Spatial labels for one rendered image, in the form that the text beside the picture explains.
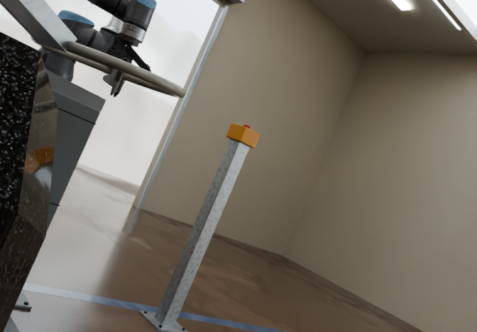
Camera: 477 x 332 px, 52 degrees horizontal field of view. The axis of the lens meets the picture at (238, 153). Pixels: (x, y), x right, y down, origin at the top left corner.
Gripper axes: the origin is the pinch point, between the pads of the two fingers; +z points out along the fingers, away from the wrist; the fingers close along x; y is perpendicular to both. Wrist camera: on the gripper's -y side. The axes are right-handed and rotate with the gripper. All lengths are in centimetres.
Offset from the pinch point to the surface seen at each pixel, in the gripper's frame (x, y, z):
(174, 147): -516, 18, 21
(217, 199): -70, -50, 29
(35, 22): 53, 12, -7
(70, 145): -23.8, 15.2, 25.1
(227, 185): -72, -52, 21
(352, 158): -640, -260, -64
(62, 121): -20.0, 20.6, 17.2
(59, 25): 50, 8, -9
